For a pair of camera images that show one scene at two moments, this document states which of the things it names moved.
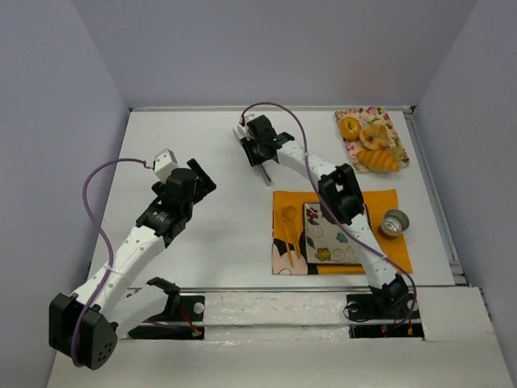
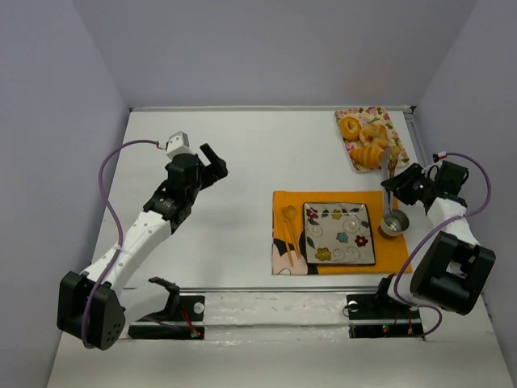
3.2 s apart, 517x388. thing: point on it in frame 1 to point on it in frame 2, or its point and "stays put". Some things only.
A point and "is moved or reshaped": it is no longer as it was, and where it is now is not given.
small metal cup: [394, 222] stays put
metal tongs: [241, 134] to [388, 157]
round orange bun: [350, 128] stays put
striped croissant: [379, 160] is moved or reshaped
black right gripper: [256, 152] to [402, 185]
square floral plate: [326, 242] stays put
